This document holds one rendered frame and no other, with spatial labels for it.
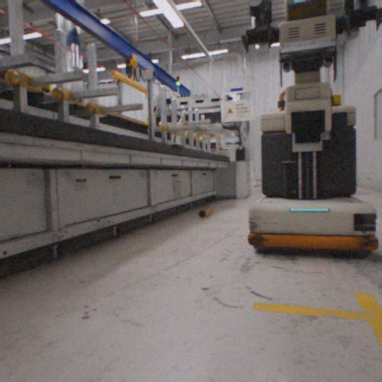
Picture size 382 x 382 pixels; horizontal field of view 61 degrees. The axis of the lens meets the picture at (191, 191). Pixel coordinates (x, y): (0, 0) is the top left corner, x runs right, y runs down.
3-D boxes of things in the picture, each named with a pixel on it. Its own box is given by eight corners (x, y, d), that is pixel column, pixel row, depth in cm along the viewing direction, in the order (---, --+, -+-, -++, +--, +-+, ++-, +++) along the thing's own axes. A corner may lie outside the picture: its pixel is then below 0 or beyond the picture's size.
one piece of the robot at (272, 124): (265, 211, 228) (263, 90, 223) (350, 211, 211) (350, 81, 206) (259, 217, 196) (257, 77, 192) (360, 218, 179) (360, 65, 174)
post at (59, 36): (70, 136, 152) (65, 31, 150) (65, 135, 149) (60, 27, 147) (63, 136, 154) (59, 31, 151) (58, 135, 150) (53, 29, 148)
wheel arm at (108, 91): (119, 96, 148) (119, 87, 148) (116, 95, 145) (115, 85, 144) (42, 105, 161) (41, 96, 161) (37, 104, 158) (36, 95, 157)
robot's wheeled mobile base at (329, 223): (260, 228, 237) (259, 193, 236) (356, 230, 217) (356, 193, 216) (245, 249, 173) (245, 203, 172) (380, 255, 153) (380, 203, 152)
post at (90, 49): (100, 135, 176) (95, 45, 174) (95, 135, 173) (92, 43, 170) (94, 136, 177) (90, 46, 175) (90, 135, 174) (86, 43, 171)
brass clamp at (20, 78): (43, 91, 134) (42, 78, 134) (16, 83, 121) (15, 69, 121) (31, 93, 136) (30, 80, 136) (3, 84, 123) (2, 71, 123)
